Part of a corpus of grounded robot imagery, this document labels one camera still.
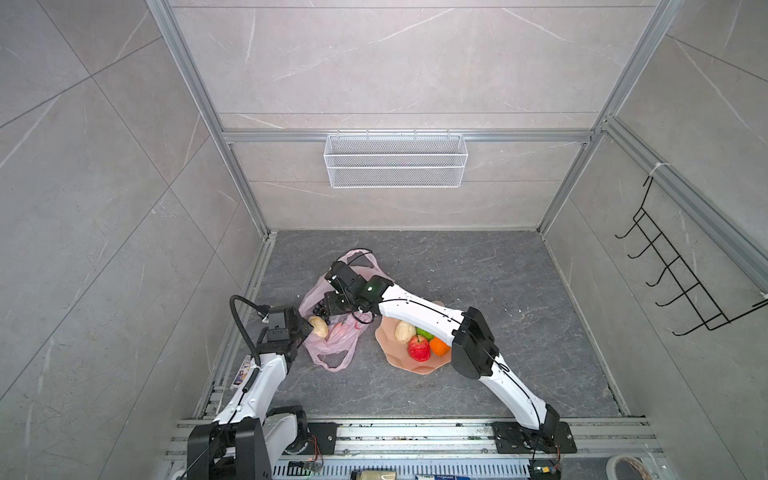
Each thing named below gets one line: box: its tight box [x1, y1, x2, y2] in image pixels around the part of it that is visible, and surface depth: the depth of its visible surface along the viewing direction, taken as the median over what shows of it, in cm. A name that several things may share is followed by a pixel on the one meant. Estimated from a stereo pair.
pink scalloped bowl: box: [375, 316, 452, 375], surface depth 87 cm
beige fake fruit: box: [394, 320, 416, 344], surface depth 87 cm
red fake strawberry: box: [408, 334, 431, 362], surface depth 84 cm
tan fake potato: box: [308, 315, 329, 339], surface depth 89 cm
